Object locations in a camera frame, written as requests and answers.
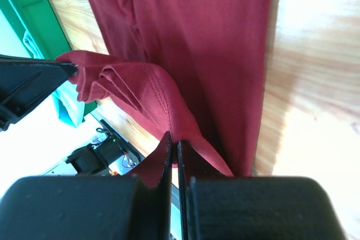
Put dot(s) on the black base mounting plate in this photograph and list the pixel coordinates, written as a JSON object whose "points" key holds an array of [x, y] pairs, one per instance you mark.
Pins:
{"points": [[134, 155]]}

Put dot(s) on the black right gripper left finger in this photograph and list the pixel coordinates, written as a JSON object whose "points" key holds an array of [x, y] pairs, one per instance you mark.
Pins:
{"points": [[151, 211]]}

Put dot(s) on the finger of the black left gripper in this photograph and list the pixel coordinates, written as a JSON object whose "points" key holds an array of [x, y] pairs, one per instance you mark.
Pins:
{"points": [[26, 83]]}

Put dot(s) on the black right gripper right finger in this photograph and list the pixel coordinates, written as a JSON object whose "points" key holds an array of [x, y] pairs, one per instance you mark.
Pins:
{"points": [[206, 197]]}

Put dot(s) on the green plastic tray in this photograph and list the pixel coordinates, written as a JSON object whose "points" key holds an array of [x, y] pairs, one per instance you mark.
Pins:
{"points": [[30, 28]]}

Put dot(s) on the dark red t-shirt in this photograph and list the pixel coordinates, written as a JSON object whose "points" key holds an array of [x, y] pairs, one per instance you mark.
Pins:
{"points": [[193, 68]]}

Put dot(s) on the light teal t-shirt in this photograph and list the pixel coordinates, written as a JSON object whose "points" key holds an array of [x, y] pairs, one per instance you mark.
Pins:
{"points": [[69, 110]]}

